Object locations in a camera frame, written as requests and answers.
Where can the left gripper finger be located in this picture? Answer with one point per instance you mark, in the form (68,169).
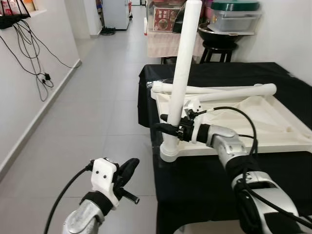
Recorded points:
(129,181)
(128,168)

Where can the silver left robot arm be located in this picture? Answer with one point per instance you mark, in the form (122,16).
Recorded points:
(80,219)

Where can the black tablecloth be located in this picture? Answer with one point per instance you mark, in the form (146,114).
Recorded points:
(204,185)

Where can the white slim bottle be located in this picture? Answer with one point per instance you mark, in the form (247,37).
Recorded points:
(145,27)

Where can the red food poster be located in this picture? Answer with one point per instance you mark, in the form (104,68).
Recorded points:
(165,20)

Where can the dark green floor cleaner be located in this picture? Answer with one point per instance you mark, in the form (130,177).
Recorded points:
(108,30)

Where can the white fridge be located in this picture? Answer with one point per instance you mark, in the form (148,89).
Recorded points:
(116,12)

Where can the grey cloth label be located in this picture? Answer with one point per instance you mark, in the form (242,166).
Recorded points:
(291,75)

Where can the clear plastic container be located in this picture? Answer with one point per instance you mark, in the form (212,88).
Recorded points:
(236,20)

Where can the green pot lid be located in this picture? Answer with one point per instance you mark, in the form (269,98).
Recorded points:
(235,5)

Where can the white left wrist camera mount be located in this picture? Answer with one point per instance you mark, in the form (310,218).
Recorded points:
(105,175)

